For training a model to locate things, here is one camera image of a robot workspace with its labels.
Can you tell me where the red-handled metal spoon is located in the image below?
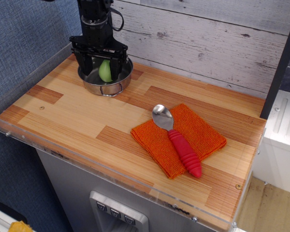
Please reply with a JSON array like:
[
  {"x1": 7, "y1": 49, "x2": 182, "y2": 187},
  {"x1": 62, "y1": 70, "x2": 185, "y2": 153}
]
[{"x1": 152, "y1": 104, "x2": 202, "y2": 178}]

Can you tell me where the small stainless steel pan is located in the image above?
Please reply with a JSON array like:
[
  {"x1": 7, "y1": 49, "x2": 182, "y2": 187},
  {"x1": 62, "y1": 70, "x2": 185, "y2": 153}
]
[{"x1": 78, "y1": 58, "x2": 133, "y2": 97}]

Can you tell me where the white ribbed side unit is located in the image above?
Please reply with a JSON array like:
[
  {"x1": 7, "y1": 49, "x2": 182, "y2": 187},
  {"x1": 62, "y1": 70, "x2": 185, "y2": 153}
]
[{"x1": 252, "y1": 90, "x2": 290, "y2": 192}]

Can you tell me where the clear acrylic table guard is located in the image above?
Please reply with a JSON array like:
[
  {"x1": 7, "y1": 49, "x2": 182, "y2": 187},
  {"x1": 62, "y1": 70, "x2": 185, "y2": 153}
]
[{"x1": 0, "y1": 34, "x2": 268, "y2": 232}]

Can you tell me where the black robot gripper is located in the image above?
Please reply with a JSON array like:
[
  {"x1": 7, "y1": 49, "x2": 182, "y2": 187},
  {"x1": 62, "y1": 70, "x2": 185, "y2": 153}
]
[{"x1": 70, "y1": 16, "x2": 128, "y2": 81}]

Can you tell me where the orange knitted cloth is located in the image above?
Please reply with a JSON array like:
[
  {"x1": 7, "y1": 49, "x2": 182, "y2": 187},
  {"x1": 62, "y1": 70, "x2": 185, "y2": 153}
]
[{"x1": 131, "y1": 103, "x2": 227, "y2": 179}]

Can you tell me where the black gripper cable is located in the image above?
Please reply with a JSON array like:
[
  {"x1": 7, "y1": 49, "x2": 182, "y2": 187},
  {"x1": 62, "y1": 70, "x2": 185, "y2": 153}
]
[{"x1": 107, "y1": 6, "x2": 125, "y2": 32}]

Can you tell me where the grey cabinet with dispenser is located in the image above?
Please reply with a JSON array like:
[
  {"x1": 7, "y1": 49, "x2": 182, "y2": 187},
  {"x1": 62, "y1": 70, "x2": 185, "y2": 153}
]
[{"x1": 37, "y1": 150, "x2": 211, "y2": 232}]

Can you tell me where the dark right vertical post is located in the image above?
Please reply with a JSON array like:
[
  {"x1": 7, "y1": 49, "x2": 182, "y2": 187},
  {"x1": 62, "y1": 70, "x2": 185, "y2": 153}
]
[{"x1": 260, "y1": 32, "x2": 290, "y2": 119}]

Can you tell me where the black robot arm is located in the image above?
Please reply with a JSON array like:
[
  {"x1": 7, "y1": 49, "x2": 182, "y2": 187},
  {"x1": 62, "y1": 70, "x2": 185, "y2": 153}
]
[{"x1": 69, "y1": 0, "x2": 128, "y2": 81}]

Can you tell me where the green toy pear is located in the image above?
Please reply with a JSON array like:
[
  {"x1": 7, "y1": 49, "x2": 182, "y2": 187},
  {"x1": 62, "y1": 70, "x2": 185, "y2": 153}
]
[{"x1": 99, "y1": 59, "x2": 112, "y2": 83}]

